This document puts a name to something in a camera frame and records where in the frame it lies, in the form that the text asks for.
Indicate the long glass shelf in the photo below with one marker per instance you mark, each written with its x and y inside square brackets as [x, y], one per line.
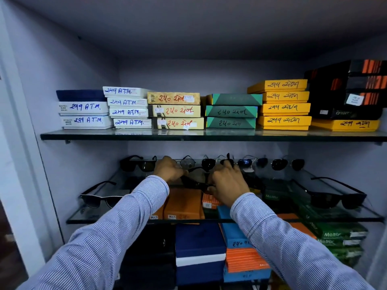
[211, 135]

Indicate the person's right thumb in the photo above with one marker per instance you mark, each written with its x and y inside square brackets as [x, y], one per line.
[212, 184]

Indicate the large orange striped box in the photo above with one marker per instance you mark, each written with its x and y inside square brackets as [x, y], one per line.
[245, 259]

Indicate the small orange striped box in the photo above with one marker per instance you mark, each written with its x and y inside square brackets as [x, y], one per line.
[209, 202]

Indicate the person's left hand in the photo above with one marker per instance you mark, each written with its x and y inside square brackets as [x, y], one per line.
[167, 169]

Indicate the black browline sunglasses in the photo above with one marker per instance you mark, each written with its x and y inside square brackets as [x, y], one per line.
[92, 201]

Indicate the green eyewear box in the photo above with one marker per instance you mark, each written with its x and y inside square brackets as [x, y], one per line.
[231, 122]
[231, 111]
[234, 99]

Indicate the thick black frame sunglasses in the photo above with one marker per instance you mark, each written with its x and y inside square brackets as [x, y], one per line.
[146, 165]

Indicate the large black wayfarer sunglasses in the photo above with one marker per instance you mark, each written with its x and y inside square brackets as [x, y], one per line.
[323, 199]

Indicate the short glass shelf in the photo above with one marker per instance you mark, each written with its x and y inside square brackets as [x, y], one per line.
[332, 212]

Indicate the person's left forearm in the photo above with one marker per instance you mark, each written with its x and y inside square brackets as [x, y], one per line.
[105, 238]

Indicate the stack of black boxes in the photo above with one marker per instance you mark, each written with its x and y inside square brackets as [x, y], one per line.
[148, 256]

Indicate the large white eyewear box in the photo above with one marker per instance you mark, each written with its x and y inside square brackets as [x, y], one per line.
[86, 121]
[83, 107]

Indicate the round dark lens sunglasses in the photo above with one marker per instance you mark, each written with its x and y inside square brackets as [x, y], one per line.
[278, 164]

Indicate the person's right hand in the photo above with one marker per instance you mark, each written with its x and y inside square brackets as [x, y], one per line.
[229, 184]

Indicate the person's left thumb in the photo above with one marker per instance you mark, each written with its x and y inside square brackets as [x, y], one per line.
[180, 173]

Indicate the navy blue box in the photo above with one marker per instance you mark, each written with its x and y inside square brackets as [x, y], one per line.
[199, 240]

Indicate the cream patterned eyewear box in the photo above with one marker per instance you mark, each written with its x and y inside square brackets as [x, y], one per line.
[174, 98]
[178, 123]
[175, 111]

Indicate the dark blue eyewear box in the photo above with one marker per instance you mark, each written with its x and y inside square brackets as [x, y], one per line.
[80, 95]

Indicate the yellow eyewear box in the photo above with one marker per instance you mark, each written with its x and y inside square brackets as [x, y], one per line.
[278, 85]
[285, 96]
[284, 121]
[344, 125]
[284, 108]

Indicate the green printed box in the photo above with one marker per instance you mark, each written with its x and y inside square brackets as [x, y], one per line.
[278, 197]
[338, 243]
[335, 231]
[347, 255]

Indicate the black and orange eyewear box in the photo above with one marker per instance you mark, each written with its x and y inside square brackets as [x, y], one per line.
[341, 83]
[329, 99]
[344, 112]
[338, 69]

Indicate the thin metal frame sunglasses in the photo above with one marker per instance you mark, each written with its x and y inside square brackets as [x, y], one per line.
[187, 162]

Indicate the small white eyewear box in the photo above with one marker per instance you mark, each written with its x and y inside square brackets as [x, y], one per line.
[128, 112]
[132, 122]
[127, 102]
[124, 91]

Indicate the blue lens aviator sunglasses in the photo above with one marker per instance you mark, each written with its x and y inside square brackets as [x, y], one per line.
[245, 163]

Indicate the white cabinet frame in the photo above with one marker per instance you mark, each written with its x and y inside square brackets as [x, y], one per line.
[21, 178]

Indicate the plain orange box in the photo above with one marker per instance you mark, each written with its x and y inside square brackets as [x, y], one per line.
[299, 226]
[157, 213]
[183, 203]

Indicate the navy box with white band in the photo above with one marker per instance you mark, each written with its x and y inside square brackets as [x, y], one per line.
[199, 270]

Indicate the person's right forearm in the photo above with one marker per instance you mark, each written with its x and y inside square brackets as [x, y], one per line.
[290, 247]

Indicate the light blue box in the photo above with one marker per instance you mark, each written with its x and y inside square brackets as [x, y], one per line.
[234, 235]
[248, 276]

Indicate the black aviator sunglasses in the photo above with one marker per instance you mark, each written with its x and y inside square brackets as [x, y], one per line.
[208, 163]

